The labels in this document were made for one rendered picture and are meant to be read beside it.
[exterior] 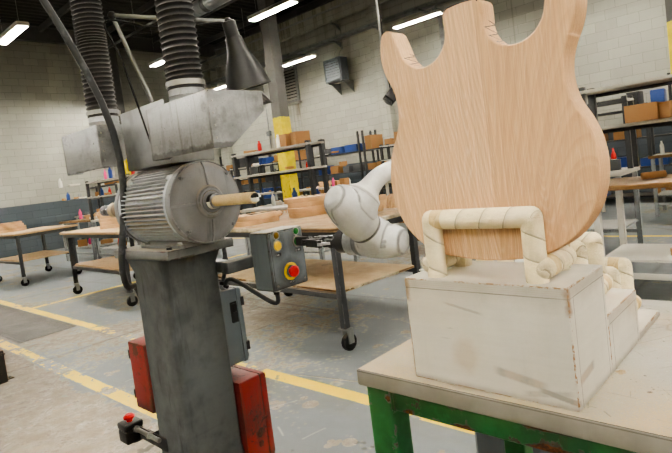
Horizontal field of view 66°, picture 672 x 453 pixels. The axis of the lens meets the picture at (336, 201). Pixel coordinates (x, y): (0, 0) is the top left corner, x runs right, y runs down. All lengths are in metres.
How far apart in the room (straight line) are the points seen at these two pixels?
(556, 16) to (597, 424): 0.54
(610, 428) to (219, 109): 1.02
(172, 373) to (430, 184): 1.19
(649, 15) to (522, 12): 2.55
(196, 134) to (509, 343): 0.89
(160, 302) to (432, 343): 1.07
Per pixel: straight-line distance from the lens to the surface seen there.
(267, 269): 1.76
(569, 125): 0.78
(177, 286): 1.75
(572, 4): 0.80
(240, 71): 1.53
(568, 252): 0.86
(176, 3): 1.53
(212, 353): 1.85
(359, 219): 1.42
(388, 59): 0.94
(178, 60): 1.49
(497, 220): 0.80
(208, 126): 1.31
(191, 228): 1.59
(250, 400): 1.96
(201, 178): 1.61
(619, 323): 0.98
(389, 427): 1.03
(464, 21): 0.86
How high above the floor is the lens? 1.30
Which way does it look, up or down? 3 degrees down
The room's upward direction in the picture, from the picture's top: 7 degrees counter-clockwise
